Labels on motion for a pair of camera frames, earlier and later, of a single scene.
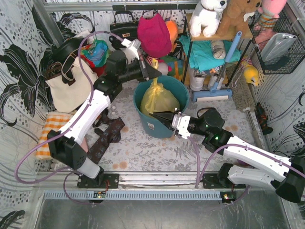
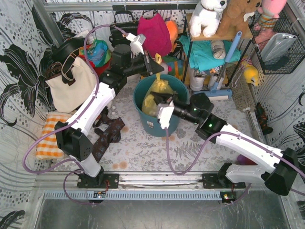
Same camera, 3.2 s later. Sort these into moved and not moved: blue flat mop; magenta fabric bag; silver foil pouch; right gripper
Moved: right gripper
Not moved: blue flat mop; magenta fabric bag; silver foil pouch
